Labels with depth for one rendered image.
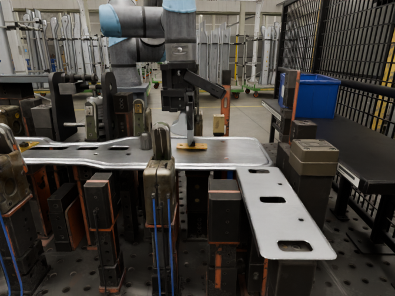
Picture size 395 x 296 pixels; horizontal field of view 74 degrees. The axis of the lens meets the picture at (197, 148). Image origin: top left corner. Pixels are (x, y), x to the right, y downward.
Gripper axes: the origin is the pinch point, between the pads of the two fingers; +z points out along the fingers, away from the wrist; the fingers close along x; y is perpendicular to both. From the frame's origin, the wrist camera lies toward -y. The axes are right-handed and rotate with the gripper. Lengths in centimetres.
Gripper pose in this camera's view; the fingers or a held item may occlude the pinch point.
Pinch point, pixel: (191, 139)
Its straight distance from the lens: 71.5
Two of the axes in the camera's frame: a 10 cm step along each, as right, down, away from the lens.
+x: -0.2, 3.4, -9.4
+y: -10.0, 0.1, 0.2
